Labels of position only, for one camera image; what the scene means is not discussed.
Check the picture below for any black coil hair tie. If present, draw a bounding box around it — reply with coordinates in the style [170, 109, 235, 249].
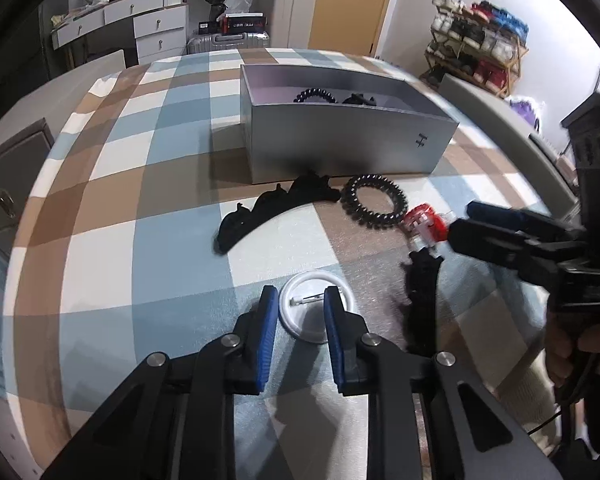
[293, 88, 338, 106]
[340, 174, 407, 231]

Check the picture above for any person's right hand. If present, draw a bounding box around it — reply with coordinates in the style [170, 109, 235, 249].
[545, 307, 600, 390]

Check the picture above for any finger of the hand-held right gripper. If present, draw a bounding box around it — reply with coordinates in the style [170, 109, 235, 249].
[467, 200, 584, 242]
[449, 217, 587, 287]

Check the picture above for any wooden door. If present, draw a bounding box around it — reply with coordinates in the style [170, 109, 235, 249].
[307, 0, 401, 56]

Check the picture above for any white suitcase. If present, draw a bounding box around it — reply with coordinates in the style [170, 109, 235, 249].
[257, 0, 321, 51]

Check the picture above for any bamboo shoe rack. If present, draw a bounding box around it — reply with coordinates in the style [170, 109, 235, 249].
[420, 35, 529, 99]

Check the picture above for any white vanity dresser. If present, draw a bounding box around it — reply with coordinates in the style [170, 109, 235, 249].
[50, 0, 188, 68]

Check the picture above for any red black flat box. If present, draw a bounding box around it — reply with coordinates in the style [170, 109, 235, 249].
[221, 14, 268, 33]

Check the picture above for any black hair claw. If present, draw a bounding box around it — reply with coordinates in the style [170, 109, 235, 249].
[400, 250, 443, 356]
[341, 92, 377, 108]
[214, 171, 341, 256]

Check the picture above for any red hair clip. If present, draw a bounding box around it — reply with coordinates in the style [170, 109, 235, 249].
[402, 202, 453, 251]

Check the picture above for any silver suitcase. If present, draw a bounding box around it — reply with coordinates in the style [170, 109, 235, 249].
[186, 31, 271, 56]

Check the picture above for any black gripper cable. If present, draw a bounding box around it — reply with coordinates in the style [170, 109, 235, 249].
[525, 355, 596, 441]

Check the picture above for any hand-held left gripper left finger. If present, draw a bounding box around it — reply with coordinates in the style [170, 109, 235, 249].
[40, 285, 281, 480]

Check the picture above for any white pin badge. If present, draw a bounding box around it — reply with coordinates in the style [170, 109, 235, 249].
[278, 271, 353, 345]

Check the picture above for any silver cardboard box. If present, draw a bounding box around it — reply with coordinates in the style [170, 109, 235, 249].
[239, 64, 461, 186]

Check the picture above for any white perforated panel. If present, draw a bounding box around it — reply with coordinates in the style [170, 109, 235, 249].
[0, 390, 43, 480]

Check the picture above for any purple plush bag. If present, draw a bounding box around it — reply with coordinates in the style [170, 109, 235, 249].
[510, 97, 543, 128]

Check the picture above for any shoe rack with shoes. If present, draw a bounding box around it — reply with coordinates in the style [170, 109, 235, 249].
[422, 0, 530, 96]

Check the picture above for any grey cabinet with latch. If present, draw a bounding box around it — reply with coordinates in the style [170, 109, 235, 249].
[0, 117, 56, 261]

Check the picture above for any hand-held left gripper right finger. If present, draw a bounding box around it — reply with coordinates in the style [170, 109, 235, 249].
[322, 286, 563, 480]

